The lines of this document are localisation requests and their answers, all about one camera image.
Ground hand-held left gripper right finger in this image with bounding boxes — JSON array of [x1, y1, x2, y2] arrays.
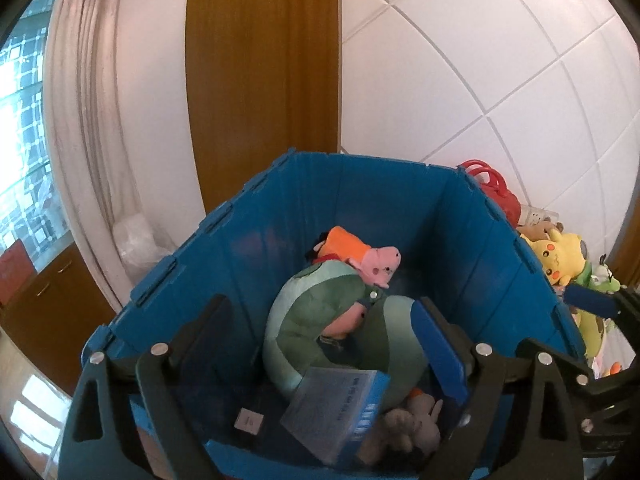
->
[[410, 297, 585, 480]]

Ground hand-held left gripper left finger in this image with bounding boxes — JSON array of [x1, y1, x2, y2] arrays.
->
[[57, 294, 234, 480]]

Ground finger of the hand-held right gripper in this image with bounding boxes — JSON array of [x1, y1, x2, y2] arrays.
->
[[562, 283, 640, 356], [517, 338, 640, 411]]

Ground off-white plush toy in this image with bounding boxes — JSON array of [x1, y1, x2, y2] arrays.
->
[[357, 392, 445, 466]]

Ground small grey box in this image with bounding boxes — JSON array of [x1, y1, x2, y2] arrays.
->
[[235, 409, 264, 433]]

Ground large green plush toy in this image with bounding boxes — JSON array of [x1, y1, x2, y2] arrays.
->
[[263, 261, 431, 398]]

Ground blue plastic crate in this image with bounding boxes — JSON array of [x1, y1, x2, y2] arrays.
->
[[82, 149, 588, 480]]

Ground blue cardboard box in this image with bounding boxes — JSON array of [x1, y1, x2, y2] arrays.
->
[[280, 366, 391, 466]]

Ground pig plush with orange dress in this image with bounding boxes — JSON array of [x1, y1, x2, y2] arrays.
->
[[312, 226, 402, 289]]

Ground yellow green plush toy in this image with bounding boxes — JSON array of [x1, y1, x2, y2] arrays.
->
[[570, 310, 608, 361]]

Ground brown plush toy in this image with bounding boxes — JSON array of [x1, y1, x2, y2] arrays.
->
[[515, 220, 563, 243]]

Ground clear plastic bag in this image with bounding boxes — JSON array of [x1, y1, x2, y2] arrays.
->
[[112, 214, 176, 281]]

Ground red handbag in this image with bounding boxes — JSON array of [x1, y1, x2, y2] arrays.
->
[[457, 159, 523, 228]]

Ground brown wooden cabinet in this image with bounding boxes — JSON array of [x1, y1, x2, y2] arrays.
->
[[0, 242, 123, 396]]

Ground red paper bag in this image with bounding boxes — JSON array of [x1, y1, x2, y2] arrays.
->
[[0, 240, 37, 306]]

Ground pale pink curtain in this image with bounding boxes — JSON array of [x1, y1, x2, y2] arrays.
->
[[44, 0, 206, 311]]

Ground window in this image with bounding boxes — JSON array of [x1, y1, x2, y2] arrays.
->
[[0, 0, 71, 261]]

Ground white wall socket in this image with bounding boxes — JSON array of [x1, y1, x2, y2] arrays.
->
[[520, 204, 561, 226]]

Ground wooden wall panel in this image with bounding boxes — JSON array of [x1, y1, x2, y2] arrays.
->
[[185, 0, 343, 218]]

